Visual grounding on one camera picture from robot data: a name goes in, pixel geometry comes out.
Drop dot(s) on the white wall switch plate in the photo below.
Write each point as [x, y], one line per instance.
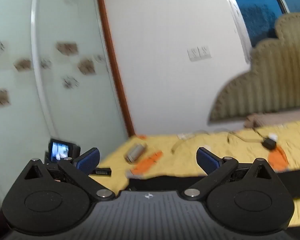
[205, 52]
[193, 54]

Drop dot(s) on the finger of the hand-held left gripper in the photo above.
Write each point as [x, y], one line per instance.
[103, 171]

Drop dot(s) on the black charger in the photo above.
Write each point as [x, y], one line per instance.
[269, 143]

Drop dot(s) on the yellow orange printed blanket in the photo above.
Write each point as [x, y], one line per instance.
[240, 150]

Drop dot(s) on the clear plastic wrapper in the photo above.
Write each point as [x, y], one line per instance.
[187, 136]

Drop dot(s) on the blue window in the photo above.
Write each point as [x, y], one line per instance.
[260, 7]

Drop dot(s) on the olive padded headboard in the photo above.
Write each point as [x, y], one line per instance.
[272, 80]

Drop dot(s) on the brown wooden door frame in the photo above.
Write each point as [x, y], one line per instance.
[112, 62]

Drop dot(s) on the grey cylindrical bottle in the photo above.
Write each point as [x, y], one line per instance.
[135, 152]

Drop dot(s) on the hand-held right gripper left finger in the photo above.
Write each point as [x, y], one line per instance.
[88, 161]

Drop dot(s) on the white plug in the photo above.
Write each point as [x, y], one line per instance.
[272, 136]

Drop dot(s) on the black pants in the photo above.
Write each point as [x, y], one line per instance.
[165, 182]

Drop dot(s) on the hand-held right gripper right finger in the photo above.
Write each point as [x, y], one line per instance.
[208, 161]

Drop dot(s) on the frosted glass wardrobe door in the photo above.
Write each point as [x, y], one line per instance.
[40, 80]

